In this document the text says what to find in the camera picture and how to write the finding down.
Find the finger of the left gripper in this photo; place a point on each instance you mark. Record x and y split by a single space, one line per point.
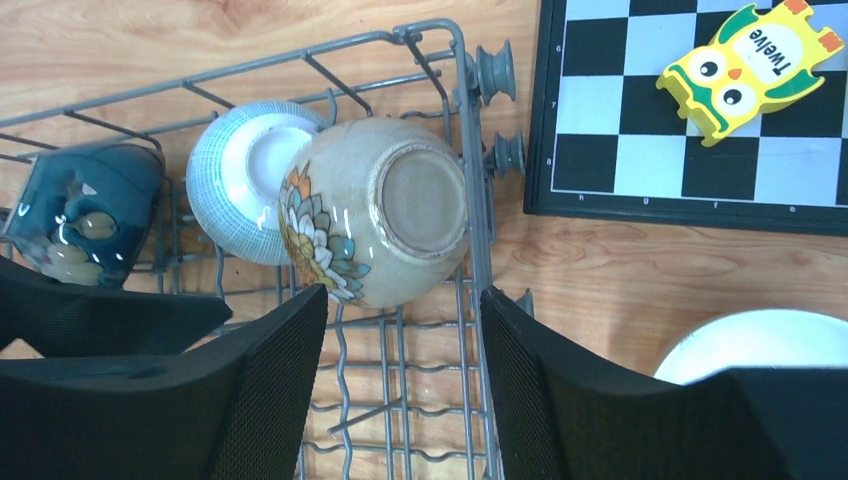
69 320

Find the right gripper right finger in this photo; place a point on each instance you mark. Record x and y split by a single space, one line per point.
564 412

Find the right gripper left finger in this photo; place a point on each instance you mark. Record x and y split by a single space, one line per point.
233 408

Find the cream beige bowl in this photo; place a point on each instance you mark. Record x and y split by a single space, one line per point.
765 338

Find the beige speckled bowl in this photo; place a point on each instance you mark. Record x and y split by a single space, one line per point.
375 209

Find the grey wire dish rack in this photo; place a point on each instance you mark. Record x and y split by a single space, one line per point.
400 392

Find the dark teal glazed bowl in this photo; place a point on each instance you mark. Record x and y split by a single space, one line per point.
85 212

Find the pale green bowl rear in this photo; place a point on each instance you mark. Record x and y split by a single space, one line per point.
236 169

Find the yellow toy block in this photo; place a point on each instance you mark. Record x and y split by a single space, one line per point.
754 64

